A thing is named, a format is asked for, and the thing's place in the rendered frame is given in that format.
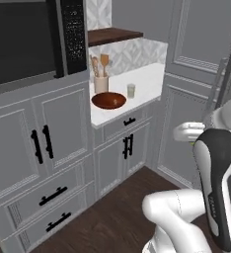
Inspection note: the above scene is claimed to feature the grey panelled fridge door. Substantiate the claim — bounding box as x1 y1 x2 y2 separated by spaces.
156 0 231 190

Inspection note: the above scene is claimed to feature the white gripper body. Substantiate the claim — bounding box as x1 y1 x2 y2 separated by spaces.
172 122 206 143

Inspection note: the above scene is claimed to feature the cream utensil pot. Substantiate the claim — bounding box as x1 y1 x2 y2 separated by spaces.
93 75 110 95

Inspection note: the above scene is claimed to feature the glass of lemonade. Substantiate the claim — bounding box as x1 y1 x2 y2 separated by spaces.
126 83 136 99

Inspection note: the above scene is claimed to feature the grey fridge door handle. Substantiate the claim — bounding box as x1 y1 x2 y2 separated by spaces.
201 56 229 124

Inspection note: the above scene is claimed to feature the brown wooden shelf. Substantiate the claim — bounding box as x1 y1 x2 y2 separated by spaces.
87 27 144 47

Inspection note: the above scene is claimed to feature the black cupboard door handle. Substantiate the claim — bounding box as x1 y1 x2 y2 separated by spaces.
31 129 43 165
41 125 54 160

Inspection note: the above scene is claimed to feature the black built-in microwave oven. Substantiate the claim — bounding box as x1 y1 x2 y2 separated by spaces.
0 0 90 97

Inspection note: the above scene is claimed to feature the brown ice bowl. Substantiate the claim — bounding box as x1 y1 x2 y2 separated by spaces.
91 91 127 111

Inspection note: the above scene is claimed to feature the wooden spatula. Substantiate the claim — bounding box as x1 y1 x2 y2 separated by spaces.
100 53 111 78

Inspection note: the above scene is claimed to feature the black microwave door handle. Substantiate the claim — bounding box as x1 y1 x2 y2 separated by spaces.
45 0 68 79

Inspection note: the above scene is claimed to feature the narrow grey cupboard door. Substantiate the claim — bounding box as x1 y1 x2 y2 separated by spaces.
95 137 127 200
124 122 152 178

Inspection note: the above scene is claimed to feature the small grey drawer front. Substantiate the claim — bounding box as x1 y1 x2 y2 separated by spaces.
102 108 149 142

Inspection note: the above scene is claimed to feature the short black drawer handle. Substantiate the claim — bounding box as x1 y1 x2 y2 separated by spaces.
122 117 137 127

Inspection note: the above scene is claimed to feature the wooden spoon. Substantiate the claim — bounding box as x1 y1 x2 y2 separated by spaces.
89 54 101 78

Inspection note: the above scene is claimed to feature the short black cupboard handle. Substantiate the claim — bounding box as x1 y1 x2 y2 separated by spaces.
127 133 135 156
121 136 130 160

